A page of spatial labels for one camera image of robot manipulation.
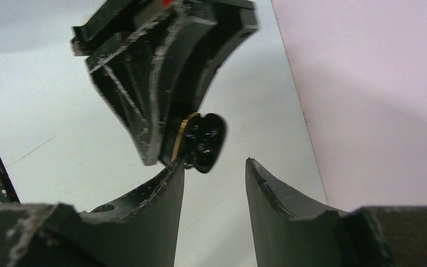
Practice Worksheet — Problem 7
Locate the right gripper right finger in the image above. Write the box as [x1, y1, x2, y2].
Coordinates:
[245, 158, 427, 266]

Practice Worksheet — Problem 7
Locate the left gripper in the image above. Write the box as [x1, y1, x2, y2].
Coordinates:
[70, 1, 258, 166]

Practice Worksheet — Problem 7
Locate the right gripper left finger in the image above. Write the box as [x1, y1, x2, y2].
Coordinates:
[0, 160, 185, 266]

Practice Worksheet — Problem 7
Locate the black earbud charging case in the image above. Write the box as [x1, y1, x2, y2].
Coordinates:
[170, 112, 227, 174]

